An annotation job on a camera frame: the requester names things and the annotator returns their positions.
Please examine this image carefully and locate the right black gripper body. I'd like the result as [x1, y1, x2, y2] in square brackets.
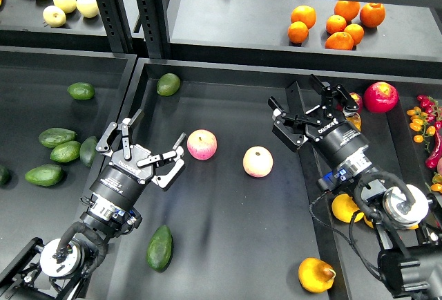
[305, 106, 370, 171]

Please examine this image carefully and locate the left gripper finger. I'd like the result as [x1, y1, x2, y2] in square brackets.
[137, 132, 187, 191]
[95, 109, 144, 160]

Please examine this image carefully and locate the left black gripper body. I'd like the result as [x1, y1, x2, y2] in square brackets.
[90, 144, 155, 212]

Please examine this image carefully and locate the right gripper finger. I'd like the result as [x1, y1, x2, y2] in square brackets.
[309, 74, 359, 119]
[268, 96, 313, 152]

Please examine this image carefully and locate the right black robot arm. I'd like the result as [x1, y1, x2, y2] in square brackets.
[268, 75, 441, 299]

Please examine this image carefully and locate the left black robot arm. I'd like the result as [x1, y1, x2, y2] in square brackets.
[1, 110, 186, 299]

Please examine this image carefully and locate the green avocado top left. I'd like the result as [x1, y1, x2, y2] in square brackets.
[67, 82, 95, 100]

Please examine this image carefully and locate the green avocado in middle tray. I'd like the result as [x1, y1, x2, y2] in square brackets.
[157, 73, 181, 96]

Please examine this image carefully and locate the dark avocado at edge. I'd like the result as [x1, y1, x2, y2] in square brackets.
[0, 165, 10, 186]

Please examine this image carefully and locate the pale yellow pear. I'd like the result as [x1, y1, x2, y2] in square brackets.
[76, 0, 99, 19]
[53, 0, 77, 14]
[43, 6, 66, 28]

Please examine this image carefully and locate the dark red apple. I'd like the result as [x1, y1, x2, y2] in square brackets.
[336, 92, 363, 113]

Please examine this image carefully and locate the bright red apple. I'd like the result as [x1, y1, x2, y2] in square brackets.
[363, 82, 399, 113]

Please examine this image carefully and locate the pale pink apple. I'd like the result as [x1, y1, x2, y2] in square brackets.
[242, 146, 273, 178]

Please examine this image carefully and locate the pink red apple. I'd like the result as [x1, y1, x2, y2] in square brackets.
[187, 129, 218, 160]

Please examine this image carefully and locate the black right tray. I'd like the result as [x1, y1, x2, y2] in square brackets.
[285, 71, 442, 300]

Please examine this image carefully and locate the black tray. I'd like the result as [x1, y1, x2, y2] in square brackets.
[85, 59, 325, 299]
[1, 46, 136, 267]
[285, 71, 442, 300]

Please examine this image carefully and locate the black left tray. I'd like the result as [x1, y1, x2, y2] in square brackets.
[1, 46, 136, 267]

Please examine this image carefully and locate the orange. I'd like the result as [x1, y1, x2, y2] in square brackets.
[287, 21, 309, 44]
[359, 3, 386, 28]
[344, 24, 365, 46]
[325, 15, 347, 35]
[334, 0, 361, 22]
[325, 32, 354, 50]
[291, 5, 316, 29]

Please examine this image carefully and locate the cherry tomato bunch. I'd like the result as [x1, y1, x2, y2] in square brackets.
[406, 95, 441, 144]

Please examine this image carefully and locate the black middle tray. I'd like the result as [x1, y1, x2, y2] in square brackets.
[85, 59, 325, 299]

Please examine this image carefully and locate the red chili pepper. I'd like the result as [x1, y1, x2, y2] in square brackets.
[425, 131, 441, 169]

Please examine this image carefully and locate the black shelf upright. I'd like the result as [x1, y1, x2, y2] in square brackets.
[136, 0, 171, 59]
[96, 0, 133, 53]

